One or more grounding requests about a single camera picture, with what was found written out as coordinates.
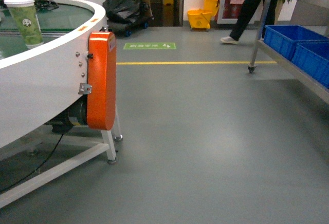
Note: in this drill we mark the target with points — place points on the stainless steel shelf rack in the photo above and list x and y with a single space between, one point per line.
308 81

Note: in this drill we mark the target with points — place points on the orange motor guard cover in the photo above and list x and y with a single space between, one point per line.
101 102

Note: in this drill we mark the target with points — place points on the yellow mop bucket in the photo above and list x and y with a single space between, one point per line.
201 18

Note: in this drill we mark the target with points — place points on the black garbage bag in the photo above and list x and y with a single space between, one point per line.
127 11

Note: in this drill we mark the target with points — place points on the white curved conveyor table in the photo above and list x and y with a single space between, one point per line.
44 130

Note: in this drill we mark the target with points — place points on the blue bin on cart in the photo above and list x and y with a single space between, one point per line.
312 58
284 38

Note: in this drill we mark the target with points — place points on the walking person legs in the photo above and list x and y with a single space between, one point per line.
248 10

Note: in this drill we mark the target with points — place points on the green drink cup with straw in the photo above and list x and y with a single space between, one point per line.
24 14

